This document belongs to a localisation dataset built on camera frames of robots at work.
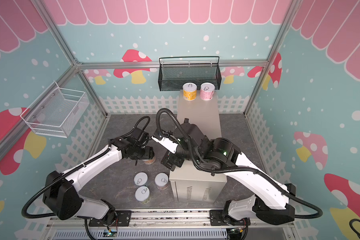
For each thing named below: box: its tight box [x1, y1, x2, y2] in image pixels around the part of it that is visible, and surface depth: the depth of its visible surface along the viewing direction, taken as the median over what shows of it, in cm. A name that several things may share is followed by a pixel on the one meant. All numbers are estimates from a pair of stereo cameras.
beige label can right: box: [154, 172, 169, 190], surface depth 83 cm
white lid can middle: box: [133, 171, 148, 186], surface depth 83 cm
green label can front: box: [134, 186, 151, 204], surface depth 79 cm
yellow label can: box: [182, 82, 197, 101], surface depth 79 cm
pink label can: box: [199, 82, 216, 101], surface depth 79 cm
